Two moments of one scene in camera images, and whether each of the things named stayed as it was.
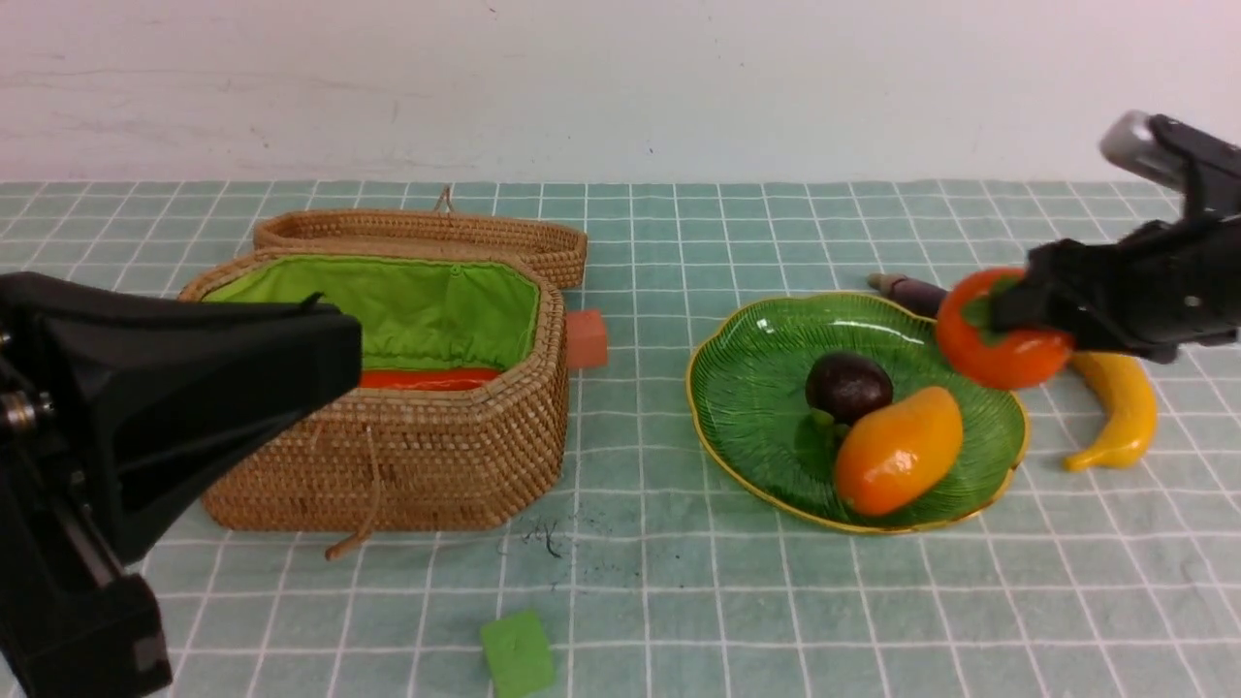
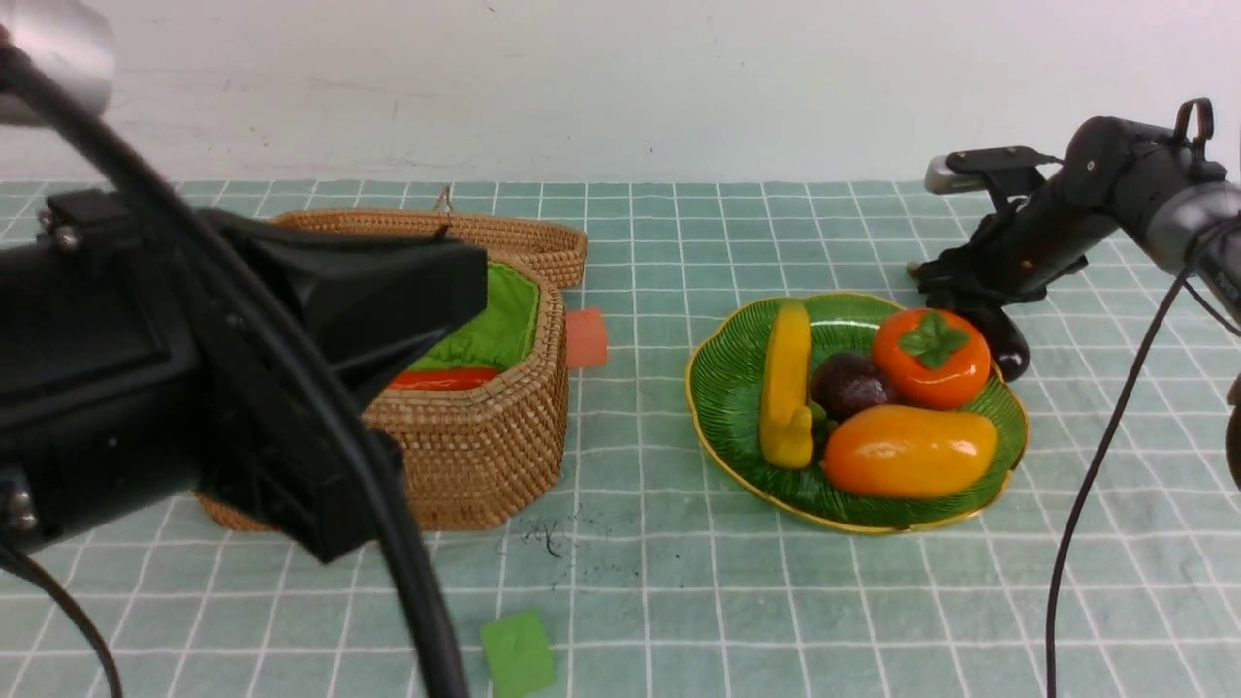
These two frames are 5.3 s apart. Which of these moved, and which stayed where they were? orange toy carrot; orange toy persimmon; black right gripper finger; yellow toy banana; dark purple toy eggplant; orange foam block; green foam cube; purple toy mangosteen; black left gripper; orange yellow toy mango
Moved: yellow toy banana; orange yellow toy mango; orange toy persimmon; black left gripper; black right gripper finger; dark purple toy eggplant
Stayed: orange toy carrot; purple toy mangosteen; orange foam block; green foam cube
